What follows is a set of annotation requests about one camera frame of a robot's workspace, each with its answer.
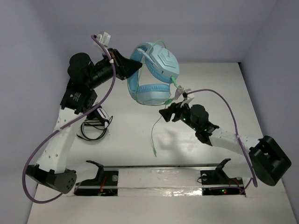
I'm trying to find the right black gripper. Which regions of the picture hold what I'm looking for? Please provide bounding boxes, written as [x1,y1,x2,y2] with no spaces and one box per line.
[159,99,199,132]

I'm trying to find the light blue headphones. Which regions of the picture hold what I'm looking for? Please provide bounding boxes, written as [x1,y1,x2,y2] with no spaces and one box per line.
[127,42,179,106]

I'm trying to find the green headphone cable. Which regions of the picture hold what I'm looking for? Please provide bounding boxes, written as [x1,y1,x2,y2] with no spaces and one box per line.
[148,40,187,157]

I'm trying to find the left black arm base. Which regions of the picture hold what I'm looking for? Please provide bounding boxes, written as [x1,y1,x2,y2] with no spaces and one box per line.
[74,160,119,196]

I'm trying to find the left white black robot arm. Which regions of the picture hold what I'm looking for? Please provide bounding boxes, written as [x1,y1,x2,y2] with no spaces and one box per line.
[25,49,142,194]

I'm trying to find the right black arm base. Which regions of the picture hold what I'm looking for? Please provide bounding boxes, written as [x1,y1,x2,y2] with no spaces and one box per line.
[197,159,245,196]

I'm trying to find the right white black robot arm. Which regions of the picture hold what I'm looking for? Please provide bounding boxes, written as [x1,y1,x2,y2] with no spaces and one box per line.
[159,103,292,186]

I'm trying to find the silver foil tape strip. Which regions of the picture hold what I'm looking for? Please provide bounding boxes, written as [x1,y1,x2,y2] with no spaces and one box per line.
[117,168,202,197]

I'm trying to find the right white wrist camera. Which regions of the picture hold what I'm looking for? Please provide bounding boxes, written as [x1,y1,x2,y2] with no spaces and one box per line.
[181,89,194,107]

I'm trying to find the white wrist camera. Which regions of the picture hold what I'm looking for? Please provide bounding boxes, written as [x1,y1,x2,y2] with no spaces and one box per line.
[95,32,111,48]
[181,89,194,107]

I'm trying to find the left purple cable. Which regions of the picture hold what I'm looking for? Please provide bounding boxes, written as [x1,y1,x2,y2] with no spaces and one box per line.
[21,34,116,204]

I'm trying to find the purple cable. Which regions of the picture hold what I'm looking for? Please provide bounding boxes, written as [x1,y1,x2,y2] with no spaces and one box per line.
[21,34,116,204]
[184,88,259,188]

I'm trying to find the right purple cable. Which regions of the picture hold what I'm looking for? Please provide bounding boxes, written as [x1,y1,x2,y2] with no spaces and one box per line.
[184,88,259,188]

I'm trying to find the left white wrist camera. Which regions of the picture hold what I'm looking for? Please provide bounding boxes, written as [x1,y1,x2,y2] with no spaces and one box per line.
[95,32,111,48]

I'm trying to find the black white cable bundle device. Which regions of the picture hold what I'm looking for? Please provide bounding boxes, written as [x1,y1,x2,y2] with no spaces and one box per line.
[77,106,114,141]

